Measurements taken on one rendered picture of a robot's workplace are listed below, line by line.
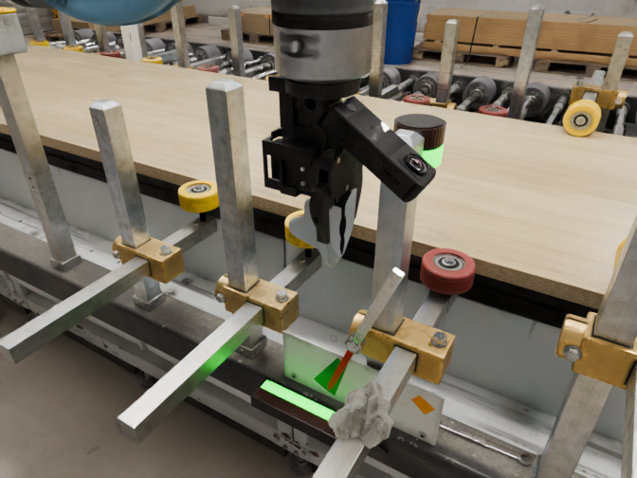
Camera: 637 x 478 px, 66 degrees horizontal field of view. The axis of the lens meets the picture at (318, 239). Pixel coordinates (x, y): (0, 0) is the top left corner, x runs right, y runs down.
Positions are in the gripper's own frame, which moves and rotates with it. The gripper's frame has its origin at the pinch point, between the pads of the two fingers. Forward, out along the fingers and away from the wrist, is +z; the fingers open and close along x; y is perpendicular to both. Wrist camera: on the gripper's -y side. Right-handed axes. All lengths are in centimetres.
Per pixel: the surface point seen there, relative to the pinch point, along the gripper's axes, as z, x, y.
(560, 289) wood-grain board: 12.4, -25.3, -23.3
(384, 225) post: -2.1, -6.1, -2.9
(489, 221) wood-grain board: 11.1, -38.0, -9.7
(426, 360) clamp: 15.6, -5.3, -10.5
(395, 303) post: 8.8, -6.0, -5.3
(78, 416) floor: 101, -9, 99
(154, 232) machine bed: 31, -28, 67
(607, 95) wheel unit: 6, -114, -22
